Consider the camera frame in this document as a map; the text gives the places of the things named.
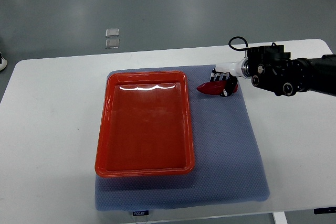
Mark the white table leg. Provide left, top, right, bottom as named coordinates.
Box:
left=272, top=212, right=288, bottom=224

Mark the red plastic tray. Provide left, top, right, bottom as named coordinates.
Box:
left=95, top=71, right=195, bottom=178

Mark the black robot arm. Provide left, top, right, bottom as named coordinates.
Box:
left=245, top=43, right=335, bottom=97

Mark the blue-grey mesh mat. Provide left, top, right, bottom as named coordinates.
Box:
left=95, top=65, right=270, bottom=211

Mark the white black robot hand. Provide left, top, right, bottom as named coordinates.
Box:
left=210, top=60, right=250, bottom=82

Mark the white shoe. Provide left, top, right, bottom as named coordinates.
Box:
left=0, top=52, right=7, bottom=71

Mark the red pepper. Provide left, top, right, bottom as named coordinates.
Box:
left=196, top=80, right=238, bottom=97

